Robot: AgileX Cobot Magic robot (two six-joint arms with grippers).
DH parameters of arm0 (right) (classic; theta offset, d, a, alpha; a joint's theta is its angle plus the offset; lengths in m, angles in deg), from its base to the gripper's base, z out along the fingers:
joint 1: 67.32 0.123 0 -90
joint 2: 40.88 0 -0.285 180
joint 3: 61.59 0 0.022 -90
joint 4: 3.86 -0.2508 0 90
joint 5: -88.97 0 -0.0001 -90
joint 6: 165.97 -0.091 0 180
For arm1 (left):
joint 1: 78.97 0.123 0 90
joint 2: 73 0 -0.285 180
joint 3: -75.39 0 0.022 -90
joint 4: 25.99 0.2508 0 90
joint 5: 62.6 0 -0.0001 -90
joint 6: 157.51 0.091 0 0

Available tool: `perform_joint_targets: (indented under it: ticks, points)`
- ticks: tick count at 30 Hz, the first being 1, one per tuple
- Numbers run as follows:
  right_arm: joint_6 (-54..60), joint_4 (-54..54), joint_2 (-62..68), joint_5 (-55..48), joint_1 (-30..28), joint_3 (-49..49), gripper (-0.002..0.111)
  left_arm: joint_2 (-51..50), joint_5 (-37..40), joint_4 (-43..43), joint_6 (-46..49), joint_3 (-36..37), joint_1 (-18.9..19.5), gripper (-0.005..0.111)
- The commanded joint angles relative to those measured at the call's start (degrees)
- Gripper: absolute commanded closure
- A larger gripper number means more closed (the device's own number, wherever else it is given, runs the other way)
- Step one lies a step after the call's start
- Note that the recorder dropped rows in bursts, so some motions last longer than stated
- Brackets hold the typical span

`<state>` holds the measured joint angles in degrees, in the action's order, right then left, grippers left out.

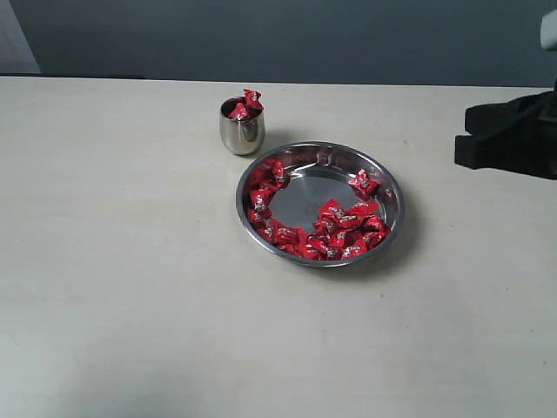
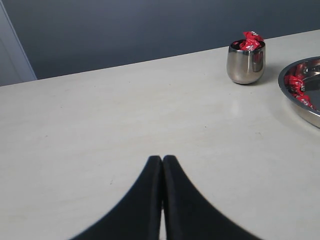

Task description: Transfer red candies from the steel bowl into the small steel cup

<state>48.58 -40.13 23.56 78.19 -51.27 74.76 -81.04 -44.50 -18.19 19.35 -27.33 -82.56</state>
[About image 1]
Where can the stainless steel cup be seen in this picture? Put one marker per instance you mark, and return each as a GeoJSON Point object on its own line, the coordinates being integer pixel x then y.
{"type": "Point", "coordinates": [241, 137]}

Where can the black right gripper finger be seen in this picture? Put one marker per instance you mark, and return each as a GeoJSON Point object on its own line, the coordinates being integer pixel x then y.
{"type": "Point", "coordinates": [505, 150]}
{"type": "Point", "coordinates": [482, 118]}

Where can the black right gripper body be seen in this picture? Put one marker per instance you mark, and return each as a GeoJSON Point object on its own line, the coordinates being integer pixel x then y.
{"type": "Point", "coordinates": [540, 136]}

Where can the red candy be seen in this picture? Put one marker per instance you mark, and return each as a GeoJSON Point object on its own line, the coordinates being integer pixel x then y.
{"type": "Point", "coordinates": [278, 234]}
{"type": "Point", "coordinates": [308, 252]}
{"type": "Point", "coordinates": [252, 100]}
{"type": "Point", "coordinates": [363, 185]}
{"type": "Point", "coordinates": [261, 198]}
{"type": "Point", "coordinates": [374, 231]}
{"type": "Point", "coordinates": [333, 211]}
{"type": "Point", "coordinates": [240, 112]}
{"type": "Point", "coordinates": [271, 175]}

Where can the red wrapped candy top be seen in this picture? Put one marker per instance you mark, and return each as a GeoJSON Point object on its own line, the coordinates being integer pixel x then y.
{"type": "Point", "coordinates": [271, 175]}

